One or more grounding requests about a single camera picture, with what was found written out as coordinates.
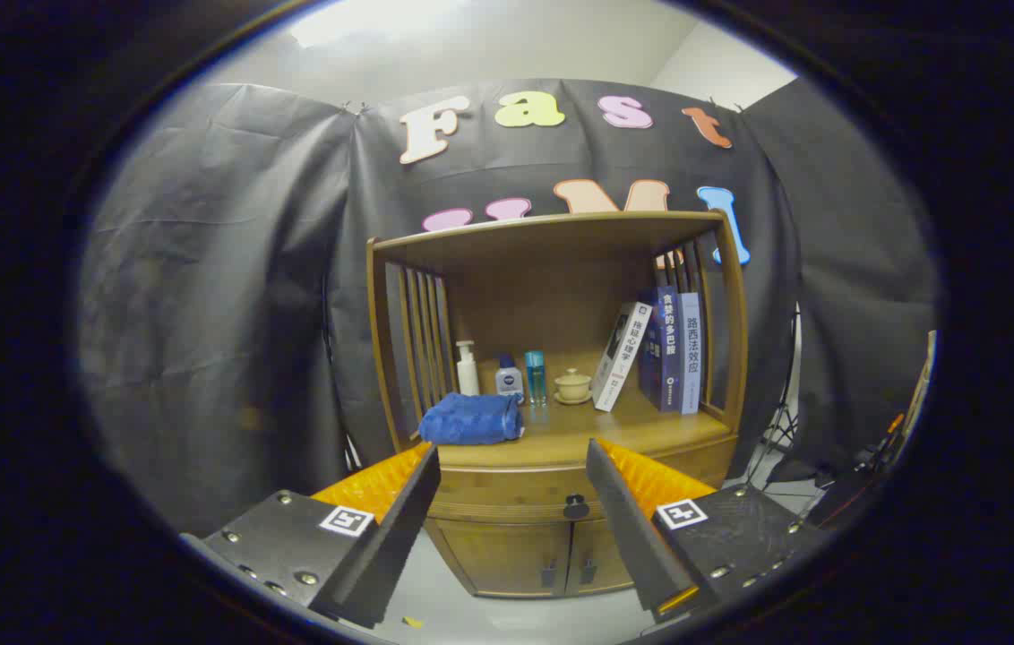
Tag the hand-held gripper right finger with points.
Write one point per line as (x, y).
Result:
(623, 528)

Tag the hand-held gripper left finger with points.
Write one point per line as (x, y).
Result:
(399, 537)

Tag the black drawer knob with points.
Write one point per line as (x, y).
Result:
(576, 508)

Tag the wooden drawer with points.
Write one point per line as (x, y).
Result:
(507, 493)

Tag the wooden cabinet door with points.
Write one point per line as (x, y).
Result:
(507, 555)
(598, 548)

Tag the wooden countertop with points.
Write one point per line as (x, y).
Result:
(561, 430)

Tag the wooden cabinet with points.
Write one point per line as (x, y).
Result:
(543, 278)

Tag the blue rolled towel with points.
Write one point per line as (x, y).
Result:
(471, 419)

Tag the beige lidded teacup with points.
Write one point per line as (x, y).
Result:
(572, 387)

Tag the white book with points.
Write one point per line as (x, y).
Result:
(622, 356)

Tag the clear blue bottle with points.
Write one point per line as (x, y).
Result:
(535, 376)

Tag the pale grey-blue book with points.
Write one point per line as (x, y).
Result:
(691, 363)

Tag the white pump bottle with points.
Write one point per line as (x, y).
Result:
(468, 372)

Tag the dark blue book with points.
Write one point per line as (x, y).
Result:
(664, 349)

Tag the black light stand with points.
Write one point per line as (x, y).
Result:
(776, 421)

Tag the white bottle blue cap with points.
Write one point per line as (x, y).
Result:
(509, 380)

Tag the black device orange tip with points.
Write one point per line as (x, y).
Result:
(847, 493)

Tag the beige cloth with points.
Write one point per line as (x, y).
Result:
(921, 385)

